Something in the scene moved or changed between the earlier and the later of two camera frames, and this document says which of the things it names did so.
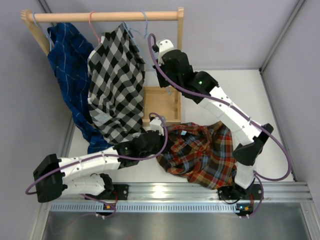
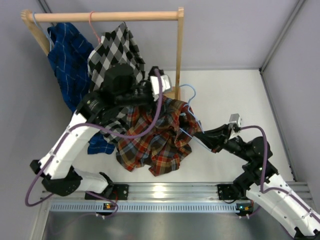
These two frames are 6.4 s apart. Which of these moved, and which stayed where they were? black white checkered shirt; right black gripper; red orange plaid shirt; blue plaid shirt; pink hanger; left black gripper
Moved: left black gripper; red orange plaid shirt; right black gripper
Stayed: pink hanger; black white checkered shirt; blue plaid shirt
